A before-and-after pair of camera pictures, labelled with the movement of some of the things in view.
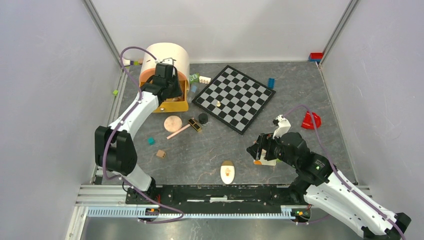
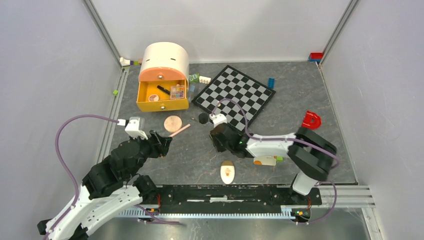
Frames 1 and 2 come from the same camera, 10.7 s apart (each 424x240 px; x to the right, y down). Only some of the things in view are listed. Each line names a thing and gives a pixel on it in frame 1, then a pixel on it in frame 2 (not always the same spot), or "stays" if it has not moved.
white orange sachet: [263, 161] stays
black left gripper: [178, 92] → [159, 144]
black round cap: [203, 118] stays
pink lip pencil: [180, 130] stays
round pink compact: [172, 123] stays
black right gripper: [263, 141] → [218, 148]
